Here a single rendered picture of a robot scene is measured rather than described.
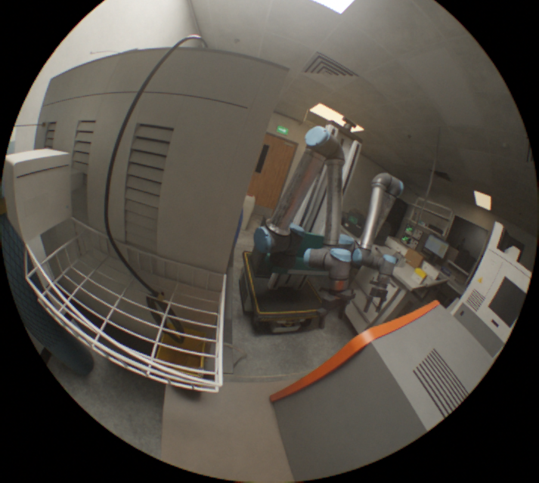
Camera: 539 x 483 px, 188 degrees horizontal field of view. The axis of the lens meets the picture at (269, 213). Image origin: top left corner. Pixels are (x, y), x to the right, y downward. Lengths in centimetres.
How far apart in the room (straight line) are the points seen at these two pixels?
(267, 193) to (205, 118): 417
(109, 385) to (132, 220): 125
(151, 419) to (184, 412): 76
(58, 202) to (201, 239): 26
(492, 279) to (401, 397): 114
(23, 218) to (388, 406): 51
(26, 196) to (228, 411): 61
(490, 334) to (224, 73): 155
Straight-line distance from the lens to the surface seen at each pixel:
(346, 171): 132
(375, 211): 112
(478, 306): 135
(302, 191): 80
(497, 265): 134
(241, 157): 22
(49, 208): 33
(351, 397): 31
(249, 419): 59
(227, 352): 60
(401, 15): 169
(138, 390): 135
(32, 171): 30
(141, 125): 29
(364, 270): 177
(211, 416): 57
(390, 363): 26
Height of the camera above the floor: 128
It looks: 15 degrees down
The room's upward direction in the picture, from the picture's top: 18 degrees clockwise
